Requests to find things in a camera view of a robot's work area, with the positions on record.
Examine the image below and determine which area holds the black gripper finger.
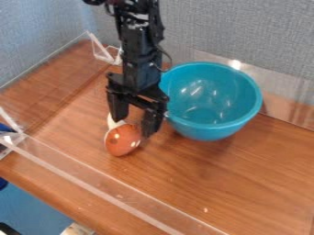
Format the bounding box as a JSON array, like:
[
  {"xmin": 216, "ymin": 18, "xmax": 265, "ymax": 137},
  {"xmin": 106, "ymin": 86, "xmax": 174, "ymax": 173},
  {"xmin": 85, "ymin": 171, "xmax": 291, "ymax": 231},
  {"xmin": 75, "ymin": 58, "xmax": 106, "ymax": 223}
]
[
  {"xmin": 107, "ymin": 93, "xmax": 129, "ymax": 122},
  {"xmin": 142, "ymin": 108, "xmax": 165, "ymax": 138}
]

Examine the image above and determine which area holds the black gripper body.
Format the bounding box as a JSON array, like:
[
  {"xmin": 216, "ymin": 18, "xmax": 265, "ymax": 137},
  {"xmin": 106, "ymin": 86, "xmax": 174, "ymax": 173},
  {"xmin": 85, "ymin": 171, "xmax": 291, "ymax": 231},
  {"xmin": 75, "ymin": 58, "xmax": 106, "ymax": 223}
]
[{"xmin": 107, "ymin": 51, "xmax": 170, "ymax": 112}]

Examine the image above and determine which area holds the blue plastic bowl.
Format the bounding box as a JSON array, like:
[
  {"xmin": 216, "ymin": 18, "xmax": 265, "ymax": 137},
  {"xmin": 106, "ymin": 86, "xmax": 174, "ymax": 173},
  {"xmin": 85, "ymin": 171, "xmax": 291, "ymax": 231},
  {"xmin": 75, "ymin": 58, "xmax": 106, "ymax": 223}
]
[{"xmin": 160, "ymin": 62, "xmax": 262, "ymax": 141}]

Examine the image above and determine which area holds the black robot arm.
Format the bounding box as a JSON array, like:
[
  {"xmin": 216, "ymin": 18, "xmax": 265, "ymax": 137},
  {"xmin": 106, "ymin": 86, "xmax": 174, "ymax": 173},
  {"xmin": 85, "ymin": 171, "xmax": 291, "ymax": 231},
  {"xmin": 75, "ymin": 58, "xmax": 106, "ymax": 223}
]
[{"xmin": 83, "ymin": 0, "xmax": 170, "ymax": 138}]

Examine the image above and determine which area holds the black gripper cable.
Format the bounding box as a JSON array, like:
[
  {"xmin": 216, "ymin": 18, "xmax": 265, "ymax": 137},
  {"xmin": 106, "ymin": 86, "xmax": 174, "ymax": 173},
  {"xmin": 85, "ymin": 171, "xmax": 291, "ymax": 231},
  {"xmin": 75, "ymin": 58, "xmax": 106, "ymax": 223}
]
[{"xmin": 153, "ymin": 44, "xmax": 174, "ymax": 73}]

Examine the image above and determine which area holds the clear acrylic barrier wall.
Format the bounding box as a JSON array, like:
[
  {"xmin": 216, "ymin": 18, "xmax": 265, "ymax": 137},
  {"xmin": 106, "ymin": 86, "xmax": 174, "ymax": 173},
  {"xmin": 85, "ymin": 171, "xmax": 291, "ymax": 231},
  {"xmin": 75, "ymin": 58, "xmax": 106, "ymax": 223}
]
[{"xmin": 0, "ymin": 33, "xmax": 314, "ymax": 235}]

